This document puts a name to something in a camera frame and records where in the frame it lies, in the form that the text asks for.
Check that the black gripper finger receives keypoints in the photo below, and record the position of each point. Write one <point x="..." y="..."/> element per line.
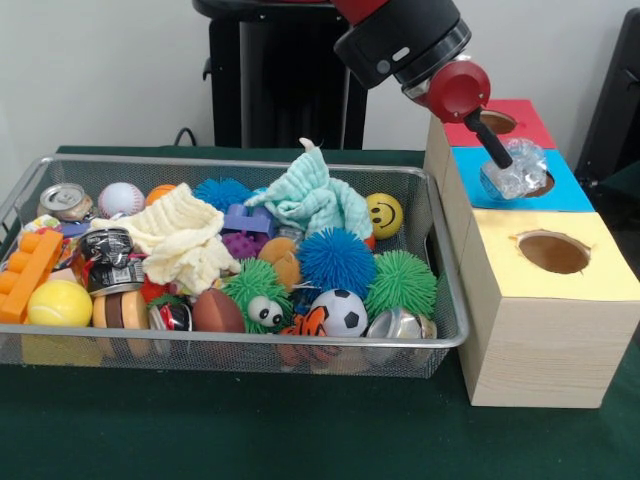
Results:
<point x="487" y="140"/>

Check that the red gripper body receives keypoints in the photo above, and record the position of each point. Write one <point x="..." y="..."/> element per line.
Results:
<point x="458" y="90"/>

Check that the crushed clear plastic bottle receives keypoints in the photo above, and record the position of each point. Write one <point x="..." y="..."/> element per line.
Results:
<point x="518" y="172"/>

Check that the red robot arm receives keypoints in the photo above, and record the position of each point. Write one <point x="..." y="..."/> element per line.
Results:
<point x="400" y="35"/>

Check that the wooden box with three holes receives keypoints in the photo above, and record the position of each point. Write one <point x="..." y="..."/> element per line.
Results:
<point x="540" y="350"/>

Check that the clear mesh bin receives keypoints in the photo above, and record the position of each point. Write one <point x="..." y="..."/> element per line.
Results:
<point x="250" y="362"/>

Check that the yellow smiley ball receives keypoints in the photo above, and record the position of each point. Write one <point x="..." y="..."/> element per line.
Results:
<point x="385" y="215"/>

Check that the black monitor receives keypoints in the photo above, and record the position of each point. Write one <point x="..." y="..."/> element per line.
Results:
<point x="620" y="110"/>

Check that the green spiky ball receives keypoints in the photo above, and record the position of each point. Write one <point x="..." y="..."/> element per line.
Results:
<point x="402" y="283"/>

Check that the mint green cloth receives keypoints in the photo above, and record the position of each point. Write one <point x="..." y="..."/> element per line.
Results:
<point x="315" y="195"/>

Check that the large blue spiky ball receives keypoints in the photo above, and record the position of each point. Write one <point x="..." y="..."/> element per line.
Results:
<point x="338" y="260"/>

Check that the small soccer ball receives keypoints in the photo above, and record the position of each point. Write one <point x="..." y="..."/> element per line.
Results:
<point x="340" y="312"/>

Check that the small blue spiky ball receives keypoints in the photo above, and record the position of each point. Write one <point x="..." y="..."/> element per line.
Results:
<point x="222" y="192"/>

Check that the green furry googly-eyed toy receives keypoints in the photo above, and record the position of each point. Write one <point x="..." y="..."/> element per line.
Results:
<point x="255" y="285"/>

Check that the cream knitted cloth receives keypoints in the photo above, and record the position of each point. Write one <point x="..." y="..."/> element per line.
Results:
<point x="180" y="235"/>

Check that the white baseball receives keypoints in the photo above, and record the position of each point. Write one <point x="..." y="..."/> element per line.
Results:
<point x="121" y="199"/>

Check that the yellow tennis ball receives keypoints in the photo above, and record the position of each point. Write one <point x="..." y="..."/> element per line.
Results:
<point x="60" y="303"/>

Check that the orange toy brick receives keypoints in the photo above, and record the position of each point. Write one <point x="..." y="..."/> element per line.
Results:
<point x="30" y="270"/>

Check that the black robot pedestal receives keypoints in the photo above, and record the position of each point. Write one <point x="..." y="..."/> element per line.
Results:
<point x="280" y="90"/>

